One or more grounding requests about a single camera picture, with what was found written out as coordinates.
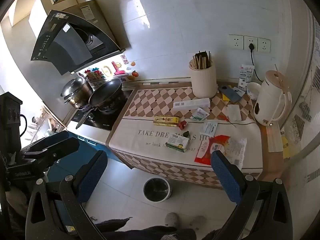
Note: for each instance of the cream chopstick holder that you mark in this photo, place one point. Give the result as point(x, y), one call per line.
point(203, 82)

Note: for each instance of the blue kitchen cabinet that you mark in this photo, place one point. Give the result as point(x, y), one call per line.
point(111, 152)

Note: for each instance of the white printed packet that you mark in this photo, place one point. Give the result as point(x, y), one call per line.
point(245, 76)

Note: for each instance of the thin red stick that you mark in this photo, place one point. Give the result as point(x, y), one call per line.
point(226, 120)

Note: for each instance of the black induction cooktop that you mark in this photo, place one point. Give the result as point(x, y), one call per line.
point(105, 120)

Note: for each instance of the green and white sachet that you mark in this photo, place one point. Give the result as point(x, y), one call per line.
point(200, 114)

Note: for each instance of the checkered tablecloth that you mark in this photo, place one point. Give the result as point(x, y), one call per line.
point(150, 135)

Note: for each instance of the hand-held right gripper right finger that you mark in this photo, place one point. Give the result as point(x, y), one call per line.
point(225, 177)

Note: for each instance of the small dark green wrapper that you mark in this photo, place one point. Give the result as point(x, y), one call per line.
point(185, 133)

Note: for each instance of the small red wrapper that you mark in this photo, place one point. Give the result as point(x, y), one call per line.
point(182, 124)

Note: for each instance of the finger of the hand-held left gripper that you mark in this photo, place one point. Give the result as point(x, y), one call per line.
point(62, 148)
point(58, 136)

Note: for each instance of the long white box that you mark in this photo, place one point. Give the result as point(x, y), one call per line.
point(191, 103)

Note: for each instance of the wooden board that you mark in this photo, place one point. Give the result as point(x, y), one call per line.
point(273, 140)

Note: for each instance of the white patterned card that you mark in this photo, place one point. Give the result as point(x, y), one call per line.
point(240, 92)

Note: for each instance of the bundle of wooden chopsticks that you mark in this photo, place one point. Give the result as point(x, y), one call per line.
point(200, 60)

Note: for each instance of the red and white snack bag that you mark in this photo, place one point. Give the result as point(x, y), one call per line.
point(227, 145)

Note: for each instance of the blue smartphone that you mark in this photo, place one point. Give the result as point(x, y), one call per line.
point(231, 93)

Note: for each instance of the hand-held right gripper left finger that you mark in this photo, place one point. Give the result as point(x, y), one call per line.
point(93, 175)

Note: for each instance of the black range hood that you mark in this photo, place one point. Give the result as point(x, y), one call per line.
point(65, 45)

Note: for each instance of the white triple wall socket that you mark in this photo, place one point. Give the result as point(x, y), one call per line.
point(236, 42)

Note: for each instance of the blue and white sachet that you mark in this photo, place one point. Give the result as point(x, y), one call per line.
point(208, 128)

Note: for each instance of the yellow packet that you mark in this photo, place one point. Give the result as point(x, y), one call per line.
point(288, 147)

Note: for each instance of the colourful wall stickers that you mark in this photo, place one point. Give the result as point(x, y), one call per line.
point(105, 71)

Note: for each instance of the steel pot with lid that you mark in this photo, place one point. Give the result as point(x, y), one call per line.
point(76, 90)

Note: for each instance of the grey slipper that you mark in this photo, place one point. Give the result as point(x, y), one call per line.
point(172, 219)
point(198, 222)

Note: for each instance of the white paper tissue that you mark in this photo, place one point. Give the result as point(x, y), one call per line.
point(234, 112)

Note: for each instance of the white electric kettle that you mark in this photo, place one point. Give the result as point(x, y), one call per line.
point(270, 97)

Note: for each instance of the black frying pan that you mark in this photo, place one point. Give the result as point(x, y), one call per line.
point(106, 92)

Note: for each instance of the white patterned bowl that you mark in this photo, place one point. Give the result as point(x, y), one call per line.
point(253, 90)

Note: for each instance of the green and yellow box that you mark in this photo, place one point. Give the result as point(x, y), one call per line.
point(177, 142)

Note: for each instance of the long yellow box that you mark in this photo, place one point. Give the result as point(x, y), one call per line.
point(165, 120)

